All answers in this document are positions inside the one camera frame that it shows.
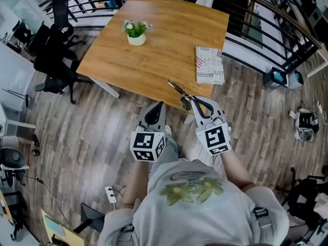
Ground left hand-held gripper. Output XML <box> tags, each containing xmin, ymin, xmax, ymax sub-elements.
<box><xmin>130</xmin><ymin>101</ymin><xmax>167</xmax><ymax>162</ymax></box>

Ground black metal railing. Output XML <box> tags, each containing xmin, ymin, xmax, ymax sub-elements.
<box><xmin>38</xmin><ymin>0</ymin><xmax>322</xmax><ymax>75</ymax></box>

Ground black bin with blue liner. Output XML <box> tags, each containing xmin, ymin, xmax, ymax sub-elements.
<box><xmin>263</xmin><ymin>66</ymin><xmax>290</xmax><ymax>90</ymax></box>

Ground person's right forearm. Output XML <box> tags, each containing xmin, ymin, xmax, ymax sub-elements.
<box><xmin>219</xmin><ymin>150</ymin><xmax>257</xmax><ymax>192</ymax></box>

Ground white power strip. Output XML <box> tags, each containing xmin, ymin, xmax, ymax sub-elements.
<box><xmin>104</xmin><ymin>186</ymin><xmax>118</xmax><ymax>204</ymax></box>

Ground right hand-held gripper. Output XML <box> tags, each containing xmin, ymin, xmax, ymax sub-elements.
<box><xmin>190</xmin><ymin>95</ymin><xmax>233</xmax><ymax>156</ymax></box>

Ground potted plant in white pot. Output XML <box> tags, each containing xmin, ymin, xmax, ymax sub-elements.
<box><xmin>122</xmin><ymin>18</ymin><xmax>153</xmax><ymax>47</ymax></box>

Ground printed white book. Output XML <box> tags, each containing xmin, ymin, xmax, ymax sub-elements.
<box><xmin>195</xmin><ymin>46</ymin><xmax>226</xmax><ymax>85</ymax></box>

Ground black chair with clothes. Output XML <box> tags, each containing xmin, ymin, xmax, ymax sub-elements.
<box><xmin>275</xmin><ymin>165</ymin><xmax>328</xmax><ymax>231</ymax></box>

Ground person's left forearm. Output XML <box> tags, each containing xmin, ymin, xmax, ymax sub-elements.
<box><xmin>119</xmin><ymin>159</ymin><xmax>151</xmax><ymax>210</ymax></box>

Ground black floor cable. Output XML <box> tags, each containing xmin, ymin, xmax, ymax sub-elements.
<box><xmin>24</xmin><ymin>175</ymin><xmax>70</xmax><ymax>228</ymax></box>

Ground white bin with blue liner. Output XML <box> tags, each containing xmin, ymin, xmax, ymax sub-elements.
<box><xmin>286</xmin><ymin>70</ymin><xmax>304</xmax><ymax>90</ymax></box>

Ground black monitor stand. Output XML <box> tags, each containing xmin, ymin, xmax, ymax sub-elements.
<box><xmin>72</xmin><ymin>202</ymin><xmax>106</xmax><ymax>235</ymax></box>

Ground light wooden desk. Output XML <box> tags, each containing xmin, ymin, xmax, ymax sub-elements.
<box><xmin>40</xmin><ymin>208</ymin><xmax>86</xmax><ymax>246</ymax></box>

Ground white desk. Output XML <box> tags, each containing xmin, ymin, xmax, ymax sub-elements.
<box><xmin>0</xmin><ymin>42</ymin><xmax>37</xmax><ymax>138</ymax></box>

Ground wooden table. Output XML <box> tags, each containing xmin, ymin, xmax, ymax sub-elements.
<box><xmin>76</xmin><ymin>0</ymin><xmax>230</xmax><ymax>112</ymax></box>

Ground person's grey flower shirt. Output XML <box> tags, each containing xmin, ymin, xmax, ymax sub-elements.
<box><xmin>97</xmin><ymin>159</ymin><xmax>290</xmax><ymax>246</ymax></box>

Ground white bag with cables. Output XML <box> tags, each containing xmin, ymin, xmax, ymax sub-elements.
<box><xmin>293</xmin><ymin>107</ymin><xmax>320</xmax><ymax>142</ymax></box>

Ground metal scissors object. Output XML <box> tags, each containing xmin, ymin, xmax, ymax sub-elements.
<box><xmin>167</xmin><ymin>78</ymin><xmax>193</xmax><ymax>111</ymax></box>

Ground black office chair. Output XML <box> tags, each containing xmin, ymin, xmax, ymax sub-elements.
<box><xmin>28</xmin><ymin>21</ymin><xmax>93</xmax><ymax>105</ymax></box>
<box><xmin>45</xmin><ymin>0</ymin><xmax>87</xmax><ymax>48</ymax></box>

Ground person's grey trousers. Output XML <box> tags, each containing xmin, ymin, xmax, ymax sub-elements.
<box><xmin>149</xmin><ymin>133</ymin><xmax>180</xmax><ymax>170</ymax></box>

